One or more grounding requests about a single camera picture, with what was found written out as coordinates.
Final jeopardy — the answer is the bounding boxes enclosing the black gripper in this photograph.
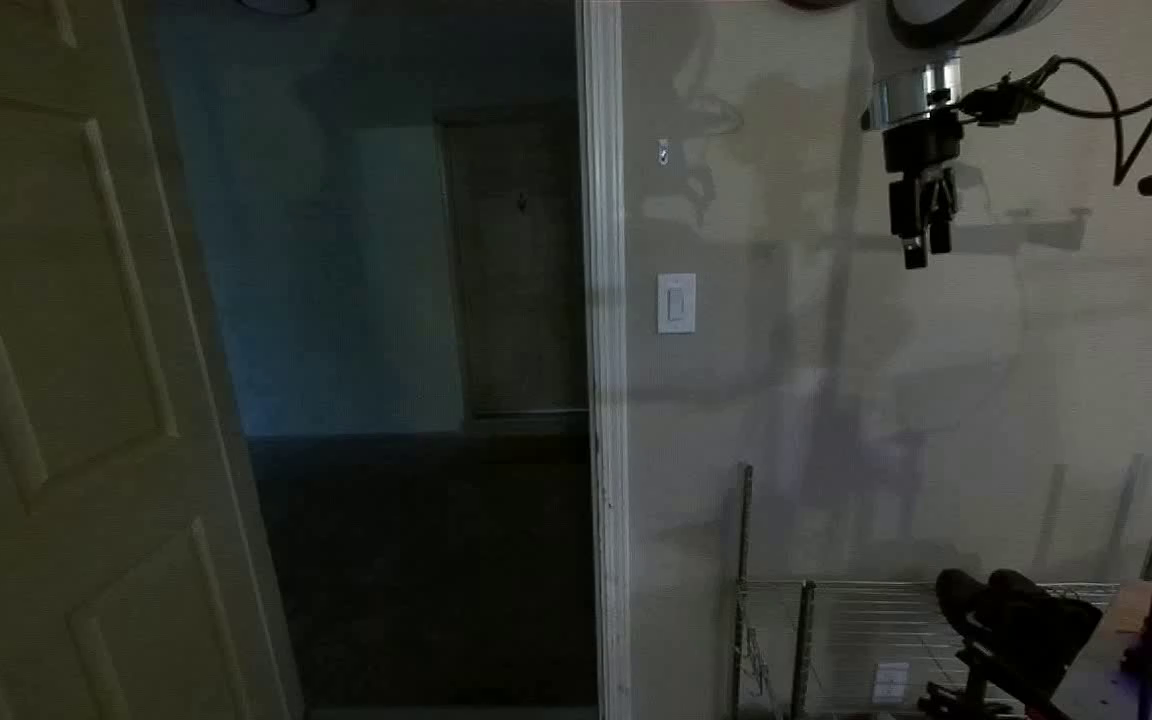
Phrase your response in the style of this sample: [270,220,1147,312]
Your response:
[879,106,968,271]

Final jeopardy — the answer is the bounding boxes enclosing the dark hallway door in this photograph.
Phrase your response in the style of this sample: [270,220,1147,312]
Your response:
[441,117,591,431]

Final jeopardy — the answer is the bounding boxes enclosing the metal wire rack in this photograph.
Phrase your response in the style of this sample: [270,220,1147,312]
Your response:
[728,455,1152,720]

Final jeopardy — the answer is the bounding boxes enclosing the black looping arm cable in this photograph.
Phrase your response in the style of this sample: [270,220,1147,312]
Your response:
[1028,0,1152,193]

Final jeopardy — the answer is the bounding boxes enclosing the cream panelled door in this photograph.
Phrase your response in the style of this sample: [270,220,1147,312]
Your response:
[0,0,309,720]

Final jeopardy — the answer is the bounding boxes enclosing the white wall light switch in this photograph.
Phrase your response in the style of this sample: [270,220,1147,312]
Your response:
[655,269,703,339]

